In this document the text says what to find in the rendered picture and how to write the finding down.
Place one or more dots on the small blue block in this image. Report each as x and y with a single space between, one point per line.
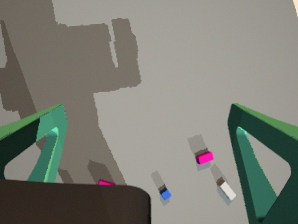
165 193

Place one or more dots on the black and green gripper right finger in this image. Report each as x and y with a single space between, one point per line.
282 139

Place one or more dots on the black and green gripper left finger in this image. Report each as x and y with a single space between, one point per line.
19 135

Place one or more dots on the small magenta block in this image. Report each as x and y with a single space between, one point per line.
204 157
103 182

